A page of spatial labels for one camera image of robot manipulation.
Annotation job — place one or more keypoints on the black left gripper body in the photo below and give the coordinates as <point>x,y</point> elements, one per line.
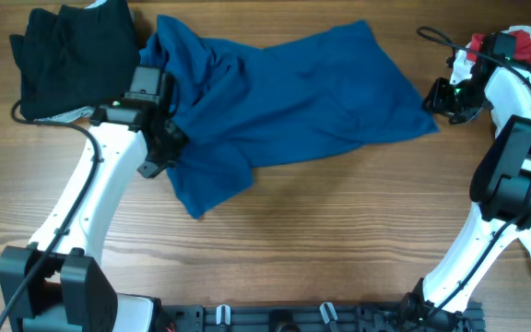
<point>169,139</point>

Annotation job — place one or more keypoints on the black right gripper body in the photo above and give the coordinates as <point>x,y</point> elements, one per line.
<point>443,97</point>

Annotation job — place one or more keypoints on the blue polo shirt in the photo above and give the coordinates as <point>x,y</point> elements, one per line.
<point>243,107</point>

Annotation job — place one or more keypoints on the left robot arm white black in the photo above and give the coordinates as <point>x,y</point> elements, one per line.
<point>55,282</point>

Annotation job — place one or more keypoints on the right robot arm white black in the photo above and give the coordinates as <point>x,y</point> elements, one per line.
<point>493,72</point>

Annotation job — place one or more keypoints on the folded light grey garment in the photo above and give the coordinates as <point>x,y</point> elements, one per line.
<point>71,116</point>

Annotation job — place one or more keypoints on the folded dark green garment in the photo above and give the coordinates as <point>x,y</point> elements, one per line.
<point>74,58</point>

